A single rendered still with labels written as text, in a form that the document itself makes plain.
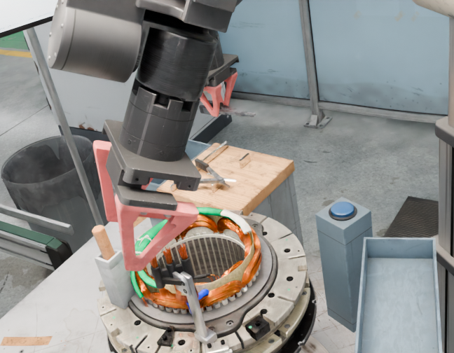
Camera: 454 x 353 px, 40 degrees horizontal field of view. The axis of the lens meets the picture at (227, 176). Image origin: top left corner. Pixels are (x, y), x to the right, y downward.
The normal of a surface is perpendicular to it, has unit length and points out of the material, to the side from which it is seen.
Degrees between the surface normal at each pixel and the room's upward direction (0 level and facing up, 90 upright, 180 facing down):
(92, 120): 90
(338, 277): 90
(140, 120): 68
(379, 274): 0
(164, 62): 74
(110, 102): 90
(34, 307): 0
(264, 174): 0
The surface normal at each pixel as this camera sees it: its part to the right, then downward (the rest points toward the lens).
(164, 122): 0.14, 0.41
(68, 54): 0.22, 0.72
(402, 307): -0.18, -0.83
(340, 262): -0.78, 0.44
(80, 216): 0.57, 0.40
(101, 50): 0.34, 0.47
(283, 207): 0.78, 0.21
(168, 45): -0.31, 0.26
